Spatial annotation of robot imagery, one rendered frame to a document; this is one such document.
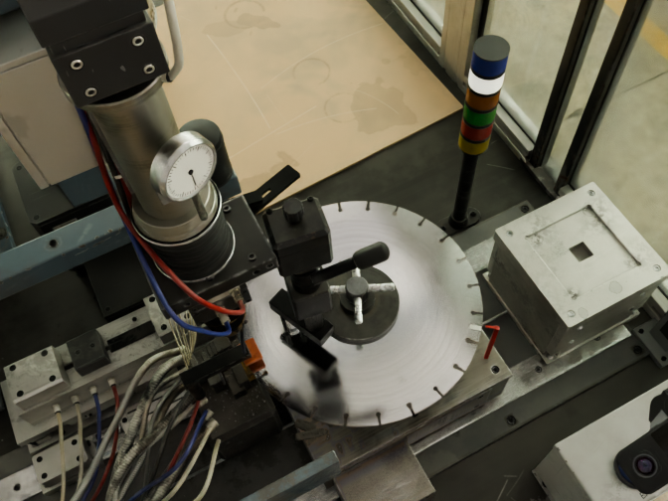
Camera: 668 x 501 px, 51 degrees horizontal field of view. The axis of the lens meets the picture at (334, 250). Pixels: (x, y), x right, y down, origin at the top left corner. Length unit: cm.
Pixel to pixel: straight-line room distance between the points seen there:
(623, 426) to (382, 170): 62
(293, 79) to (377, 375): 74
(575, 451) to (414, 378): 22
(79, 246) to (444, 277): 48
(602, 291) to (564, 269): 6
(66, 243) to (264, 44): 74
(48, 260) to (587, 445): 72
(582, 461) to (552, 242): 32
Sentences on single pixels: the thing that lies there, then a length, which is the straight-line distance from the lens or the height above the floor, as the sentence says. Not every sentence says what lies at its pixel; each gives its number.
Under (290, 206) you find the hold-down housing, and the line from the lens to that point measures 62.
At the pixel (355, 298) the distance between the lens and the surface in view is 88.
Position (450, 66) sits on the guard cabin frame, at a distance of 143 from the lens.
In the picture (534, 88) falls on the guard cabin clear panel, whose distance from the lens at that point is 125.
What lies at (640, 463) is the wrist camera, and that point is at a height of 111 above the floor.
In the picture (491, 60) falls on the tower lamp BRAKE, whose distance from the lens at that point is 90.
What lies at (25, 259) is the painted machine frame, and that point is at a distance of 96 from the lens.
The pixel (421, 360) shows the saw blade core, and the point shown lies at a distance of 90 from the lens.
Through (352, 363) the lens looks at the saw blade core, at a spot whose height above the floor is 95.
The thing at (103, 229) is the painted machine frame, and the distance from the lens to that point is 94.
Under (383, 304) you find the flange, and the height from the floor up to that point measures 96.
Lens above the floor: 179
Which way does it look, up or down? 60 degrees down
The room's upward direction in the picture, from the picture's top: 6 degrees counter-clockwise
